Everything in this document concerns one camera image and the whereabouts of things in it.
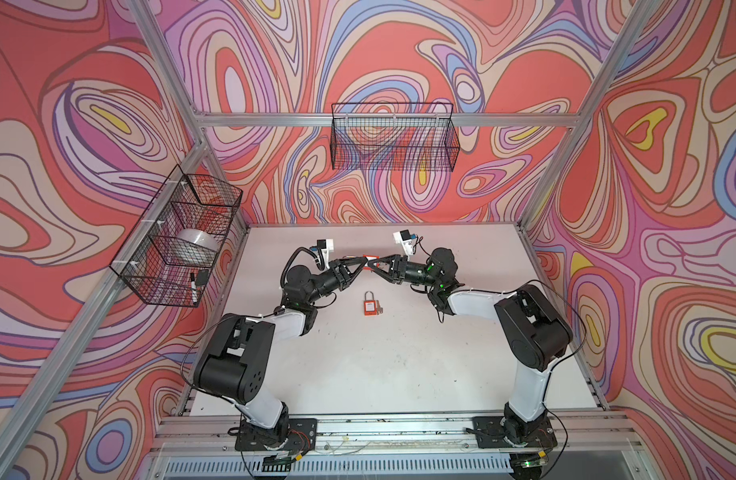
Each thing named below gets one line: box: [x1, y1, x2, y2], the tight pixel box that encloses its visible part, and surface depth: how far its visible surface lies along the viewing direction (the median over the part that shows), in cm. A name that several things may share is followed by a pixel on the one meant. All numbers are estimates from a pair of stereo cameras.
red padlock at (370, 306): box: [363, 290, 377, 316], surface depth 97 cm
